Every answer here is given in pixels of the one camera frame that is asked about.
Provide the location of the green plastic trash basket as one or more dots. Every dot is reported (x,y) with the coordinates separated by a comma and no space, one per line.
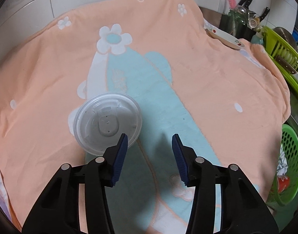
(276,200)

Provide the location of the green dish rack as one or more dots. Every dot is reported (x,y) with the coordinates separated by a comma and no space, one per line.
(275,44)

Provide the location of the red paper cup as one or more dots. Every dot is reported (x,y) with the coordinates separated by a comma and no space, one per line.
(283,182)

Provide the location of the stainless steel pot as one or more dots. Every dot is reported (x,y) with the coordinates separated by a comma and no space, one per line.
(287,36)

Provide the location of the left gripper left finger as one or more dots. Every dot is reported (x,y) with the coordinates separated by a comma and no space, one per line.
(57,208)

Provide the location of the dark green utensil jar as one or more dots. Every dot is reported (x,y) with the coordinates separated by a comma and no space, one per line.
(237,24)

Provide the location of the pink brush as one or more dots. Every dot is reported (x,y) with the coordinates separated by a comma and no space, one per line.
(232,4)

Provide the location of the black handled knife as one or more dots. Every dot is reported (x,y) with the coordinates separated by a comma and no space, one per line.
(264,14)
(245,3)

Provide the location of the peach floral towel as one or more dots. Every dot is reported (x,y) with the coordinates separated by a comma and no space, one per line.
(227,104)

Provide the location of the white plastic cup lid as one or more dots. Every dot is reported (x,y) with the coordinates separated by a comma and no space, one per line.
(100,121)

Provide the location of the white ceramic dish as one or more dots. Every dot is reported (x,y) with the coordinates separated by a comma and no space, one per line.
(225,38)

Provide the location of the cleaver with wooden handle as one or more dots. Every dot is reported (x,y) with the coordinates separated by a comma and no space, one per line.
(287,66)

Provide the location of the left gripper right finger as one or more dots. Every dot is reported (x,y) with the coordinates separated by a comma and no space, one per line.
(243,209)

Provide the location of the lilac patterned cloth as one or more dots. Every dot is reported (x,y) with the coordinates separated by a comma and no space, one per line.
(4,200)

